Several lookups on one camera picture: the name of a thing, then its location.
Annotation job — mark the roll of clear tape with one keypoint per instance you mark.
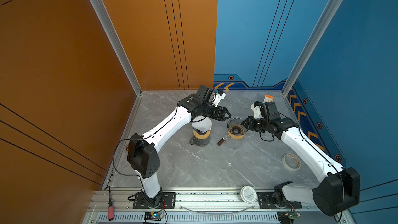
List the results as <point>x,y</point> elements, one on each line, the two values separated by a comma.
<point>291,162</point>

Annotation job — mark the aluminium right corner post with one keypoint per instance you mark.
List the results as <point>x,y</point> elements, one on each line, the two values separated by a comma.
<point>323,22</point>

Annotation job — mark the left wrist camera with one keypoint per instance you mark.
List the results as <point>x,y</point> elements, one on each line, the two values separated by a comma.
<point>206,95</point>

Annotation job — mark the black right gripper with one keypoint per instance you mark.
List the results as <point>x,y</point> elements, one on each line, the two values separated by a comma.
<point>248,123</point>

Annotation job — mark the clear glass pitcher wooden handle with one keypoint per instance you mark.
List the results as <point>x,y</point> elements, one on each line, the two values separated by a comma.
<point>230,142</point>

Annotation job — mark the aluminium left corner post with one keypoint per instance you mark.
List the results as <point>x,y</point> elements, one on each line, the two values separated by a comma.
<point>107,24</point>

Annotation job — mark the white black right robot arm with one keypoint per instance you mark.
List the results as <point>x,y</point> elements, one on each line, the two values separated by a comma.
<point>338,189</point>

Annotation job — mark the green circuit board left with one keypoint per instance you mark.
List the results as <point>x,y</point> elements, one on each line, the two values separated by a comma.
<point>154,217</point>

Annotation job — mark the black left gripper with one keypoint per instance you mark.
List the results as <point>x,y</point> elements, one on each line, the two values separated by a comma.
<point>219,111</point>

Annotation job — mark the ribbed glass coffee server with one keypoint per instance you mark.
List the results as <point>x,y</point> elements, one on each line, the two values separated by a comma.
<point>199,142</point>

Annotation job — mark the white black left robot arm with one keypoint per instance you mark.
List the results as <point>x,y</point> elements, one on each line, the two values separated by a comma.
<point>199,109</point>

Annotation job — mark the circuit board right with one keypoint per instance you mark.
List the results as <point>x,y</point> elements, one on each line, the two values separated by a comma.
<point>288,217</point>

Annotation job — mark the aluminium corner post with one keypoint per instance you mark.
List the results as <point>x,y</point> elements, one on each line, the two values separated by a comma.
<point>323,22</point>
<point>107,24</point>

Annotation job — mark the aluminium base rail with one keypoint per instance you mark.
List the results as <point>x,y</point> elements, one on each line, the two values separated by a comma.
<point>213,206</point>

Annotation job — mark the bamboo dripper ring stand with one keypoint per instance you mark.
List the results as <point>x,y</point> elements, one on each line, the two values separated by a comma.
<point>201,135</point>

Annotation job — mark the grey ribbed glass dripper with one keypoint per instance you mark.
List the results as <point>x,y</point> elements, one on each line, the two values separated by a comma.
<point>234,125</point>

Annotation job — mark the orange coffee filter pack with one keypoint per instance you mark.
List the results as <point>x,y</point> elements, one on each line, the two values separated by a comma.
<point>268,98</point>

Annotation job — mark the red handled screwdriver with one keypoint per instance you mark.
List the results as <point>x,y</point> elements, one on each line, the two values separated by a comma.
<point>110,211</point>

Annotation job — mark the white round lid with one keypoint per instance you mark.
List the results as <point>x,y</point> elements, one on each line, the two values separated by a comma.
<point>248,194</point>

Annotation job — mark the white paper coffee filter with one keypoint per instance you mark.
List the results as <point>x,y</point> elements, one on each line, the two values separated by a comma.
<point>201,124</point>

